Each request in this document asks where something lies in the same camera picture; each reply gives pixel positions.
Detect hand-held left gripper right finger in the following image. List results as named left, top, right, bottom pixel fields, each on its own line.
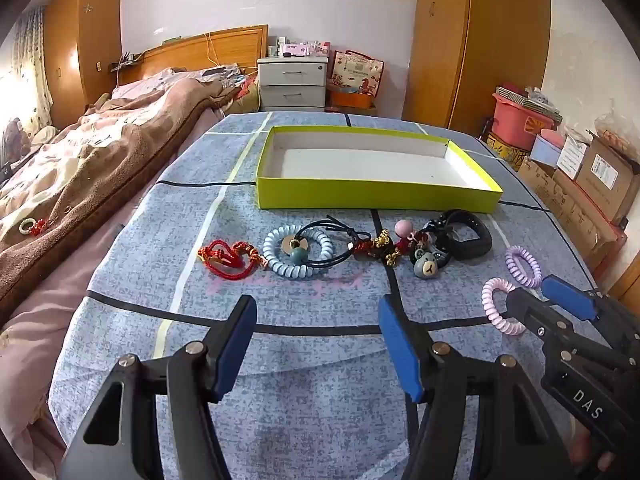
left=377, top=294, right=571, bottom=480

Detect red patterned gift bag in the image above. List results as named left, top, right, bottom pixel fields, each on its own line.
left=327, top=50, right=386, bottom=103

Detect white drawer nightstand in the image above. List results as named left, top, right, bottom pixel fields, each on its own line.
left=256, top=55, right=330, bottom=113

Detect long brown red-edged carton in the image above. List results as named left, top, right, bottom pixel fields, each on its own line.
left=517, top=156, right=629, bottom=272

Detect pink spiral hair tie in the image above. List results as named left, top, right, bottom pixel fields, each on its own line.
left=481, top=277, right=527, bottom=337

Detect red knotted cord bracelet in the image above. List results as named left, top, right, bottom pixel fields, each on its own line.
left=197, top=239, right=268, bottom=279

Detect light blue spiral hair tie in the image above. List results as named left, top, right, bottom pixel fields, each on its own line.
left=262, top=226, right=334, bottom=280

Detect grey bear head keychain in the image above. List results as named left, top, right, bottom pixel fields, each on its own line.
left=410, top=250, right=452, bottom=280

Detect wooden bed headboard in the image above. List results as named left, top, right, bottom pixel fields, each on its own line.
left=111, top=24, right=270, bottom=87

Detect white labelled cardboard box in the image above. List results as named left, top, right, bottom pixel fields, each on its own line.
left=555, top=135, right=590, bottom=181

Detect black hair tie green bead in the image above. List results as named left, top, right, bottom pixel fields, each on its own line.
left=282, top=215, right=372, bottom=267

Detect pink plastic storage bin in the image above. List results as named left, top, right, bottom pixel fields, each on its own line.
left=487, top=86, right=564, bottom=152

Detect yellow black patterned box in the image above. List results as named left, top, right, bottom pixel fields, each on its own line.
left=484, top=131, right=532, bottom=172

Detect person's right hand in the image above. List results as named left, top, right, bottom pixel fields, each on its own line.
left=570, top=434, right=615, bottom=480

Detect pink boxes on nightstand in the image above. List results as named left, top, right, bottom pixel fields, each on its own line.
left=266, top=36, right=332, bottom=59

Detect black smart watch band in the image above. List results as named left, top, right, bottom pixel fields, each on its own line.
left=436, top=208, right=494, bottom=262

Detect orange box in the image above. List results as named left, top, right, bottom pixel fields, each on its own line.
left=327, top=89, right=377, bottom=110

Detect wooden wardrobe with star marks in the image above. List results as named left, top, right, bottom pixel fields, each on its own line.
left=43, top=0, right=124, bottom=131

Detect floral curtain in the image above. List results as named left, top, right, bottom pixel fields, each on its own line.
left=0, top=6, right=55, bottom=136

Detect purple spiral hair tie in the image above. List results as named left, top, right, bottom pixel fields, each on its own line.
left=505, top=245, right=543, bottom=289

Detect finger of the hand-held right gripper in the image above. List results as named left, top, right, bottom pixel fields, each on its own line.
left=505, top=287, right=576, bottom=348
left=541, top=275, right=640, bottom=356

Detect yellow-green cardboard box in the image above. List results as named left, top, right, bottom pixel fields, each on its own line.
left=256, top=126, right=504, bottom=214

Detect gold and red bead bracelet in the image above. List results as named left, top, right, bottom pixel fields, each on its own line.
left=352, top=229, right=407, bottom=268

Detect light blue pink lidded box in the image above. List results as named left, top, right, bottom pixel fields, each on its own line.
left=529, top=129, right=568, bottom=170

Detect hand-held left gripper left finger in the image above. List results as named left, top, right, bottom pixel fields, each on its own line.
left=59, top=294, right=258, bottom=480

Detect pink ball red cord charm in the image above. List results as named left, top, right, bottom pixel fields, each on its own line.
left=392, top=219, right=426, bottom=256

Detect brown patterned blanket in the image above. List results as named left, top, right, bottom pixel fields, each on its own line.
left=0, top=66, right=241, bottom=311

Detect large wooden wardrobe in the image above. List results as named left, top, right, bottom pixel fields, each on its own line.
left=402, top=0, right=552, bottom=137

